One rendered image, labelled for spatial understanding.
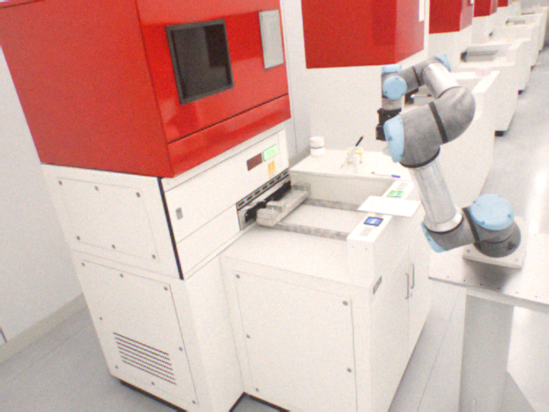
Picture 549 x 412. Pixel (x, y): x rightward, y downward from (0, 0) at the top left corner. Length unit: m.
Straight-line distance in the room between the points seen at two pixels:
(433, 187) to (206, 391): 1.26
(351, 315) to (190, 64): 1.01
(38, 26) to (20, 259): 1.61
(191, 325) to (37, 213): 1.50
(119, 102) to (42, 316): 1.93
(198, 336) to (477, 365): 1.07
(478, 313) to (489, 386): 0.33
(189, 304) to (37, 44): 1.06
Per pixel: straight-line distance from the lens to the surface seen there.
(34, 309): 3.15
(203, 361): 1.91
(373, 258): 1.53
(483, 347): 1.88
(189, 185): 1.61
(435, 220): 1.45
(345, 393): 1.88
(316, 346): 1.79
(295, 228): 1.87
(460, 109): 1.23
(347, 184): 2.08
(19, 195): 2.95
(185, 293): 1.73
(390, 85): 1.57
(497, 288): 1.57
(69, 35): 1.66
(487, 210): 1.50
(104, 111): 1.62
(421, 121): 1.21
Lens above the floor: 1.68
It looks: 23 degrees down
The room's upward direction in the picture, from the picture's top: 7 degrees counter-clockwise
